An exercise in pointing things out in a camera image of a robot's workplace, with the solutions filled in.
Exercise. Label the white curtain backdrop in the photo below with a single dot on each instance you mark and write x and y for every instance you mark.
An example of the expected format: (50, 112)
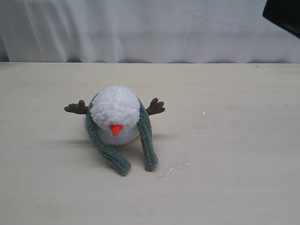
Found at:
(153, 31)

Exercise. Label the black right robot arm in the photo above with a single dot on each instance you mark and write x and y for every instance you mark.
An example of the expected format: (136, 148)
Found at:
(284, 14)

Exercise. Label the clear tape patch near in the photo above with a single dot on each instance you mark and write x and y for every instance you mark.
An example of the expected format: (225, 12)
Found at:
(168, 163)

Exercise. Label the white plush snowman toy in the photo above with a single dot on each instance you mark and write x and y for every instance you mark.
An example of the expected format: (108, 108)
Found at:
(116, 112)

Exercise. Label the green knitted scarf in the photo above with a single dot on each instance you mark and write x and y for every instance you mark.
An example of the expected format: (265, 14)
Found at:
(121, 165)

